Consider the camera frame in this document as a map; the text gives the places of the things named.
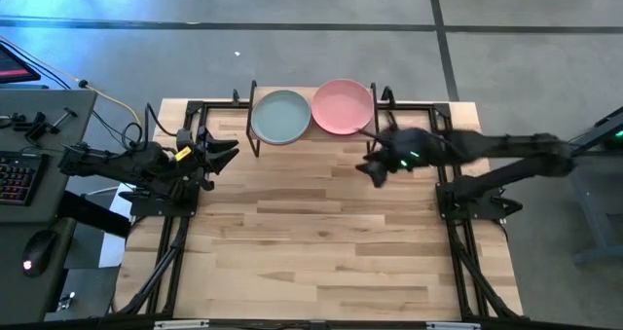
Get black rig frame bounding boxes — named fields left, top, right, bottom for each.
left=115, top=84, right=526, bottom=322

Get light pink plate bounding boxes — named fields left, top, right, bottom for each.
left=311, top=78, right=376, bottom=137

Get black box with green light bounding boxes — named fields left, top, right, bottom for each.
left=601, top=124, right=623, bottom=152

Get black computer mouse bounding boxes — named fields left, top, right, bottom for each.
left=20, top=228, right=59, bottom=279

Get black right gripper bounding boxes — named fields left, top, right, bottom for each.
left=354, top=127, right=447, bottom=190

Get pale green plate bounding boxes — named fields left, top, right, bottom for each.
left=249, top=89, right=312, bottom=146

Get blue-grey metal stand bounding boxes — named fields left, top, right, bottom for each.
left=569, top=157, right=623, bottom=267

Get black clamp tool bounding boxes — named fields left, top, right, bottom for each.
left=8, top=106, right=79, bottom=147

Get white paper sheet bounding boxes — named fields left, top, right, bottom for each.
left=98, top=182, right=139, bottom=270

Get backlit black keyboard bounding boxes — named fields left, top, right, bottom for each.
left=0, top=150, right=51, bottom=207

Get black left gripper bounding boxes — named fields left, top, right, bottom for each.
left=173, top=127, right=241, bottom=192

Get black screen with red glow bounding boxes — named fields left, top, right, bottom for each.
left=0, top=44, right=42, bottom=86

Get black cable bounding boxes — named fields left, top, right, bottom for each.
left=91, top=102, right=179, bottom=152

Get yellow cable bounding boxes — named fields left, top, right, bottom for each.
left=0, top=34, right=144, bottom=128

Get wooden shelf with black legs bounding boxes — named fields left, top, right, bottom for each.
left=245, top=79, right=396, bottom=159

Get grey desk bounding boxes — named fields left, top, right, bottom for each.
left=0, top=88, right=98, bottom=324

